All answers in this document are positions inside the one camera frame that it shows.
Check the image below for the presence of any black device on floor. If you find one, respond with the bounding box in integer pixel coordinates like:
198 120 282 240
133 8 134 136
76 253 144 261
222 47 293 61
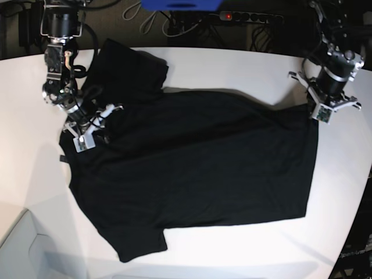
18 1 44 48

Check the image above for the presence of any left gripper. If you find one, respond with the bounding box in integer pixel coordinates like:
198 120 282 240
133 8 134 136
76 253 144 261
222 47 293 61
288 68 362 112

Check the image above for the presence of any blue box overhead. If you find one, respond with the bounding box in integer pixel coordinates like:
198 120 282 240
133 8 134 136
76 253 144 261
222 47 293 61
141 0 223 11

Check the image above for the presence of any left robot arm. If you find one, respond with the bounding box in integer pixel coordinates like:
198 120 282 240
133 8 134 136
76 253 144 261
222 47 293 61
290 1 371 115

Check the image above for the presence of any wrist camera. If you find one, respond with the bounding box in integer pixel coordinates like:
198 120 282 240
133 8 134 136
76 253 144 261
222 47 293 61
311 103 334 124
73 134 96 153

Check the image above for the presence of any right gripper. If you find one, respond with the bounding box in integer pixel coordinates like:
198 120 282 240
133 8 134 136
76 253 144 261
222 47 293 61
62 103 124 138

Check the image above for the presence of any black power strip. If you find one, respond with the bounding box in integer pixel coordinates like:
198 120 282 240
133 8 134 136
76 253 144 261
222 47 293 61
219 11 284 24

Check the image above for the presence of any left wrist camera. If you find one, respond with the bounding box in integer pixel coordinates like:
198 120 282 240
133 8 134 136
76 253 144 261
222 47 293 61
311 103 334 124

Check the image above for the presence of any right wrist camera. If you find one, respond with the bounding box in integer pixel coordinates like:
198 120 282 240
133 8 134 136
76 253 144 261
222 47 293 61
73 134 96 153

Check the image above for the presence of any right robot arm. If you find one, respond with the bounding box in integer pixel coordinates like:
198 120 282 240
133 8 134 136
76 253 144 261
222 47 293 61
40 1 118 138

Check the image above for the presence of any black graphic t-shirt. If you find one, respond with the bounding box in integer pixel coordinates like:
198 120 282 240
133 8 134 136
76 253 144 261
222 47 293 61
59 40 319 263

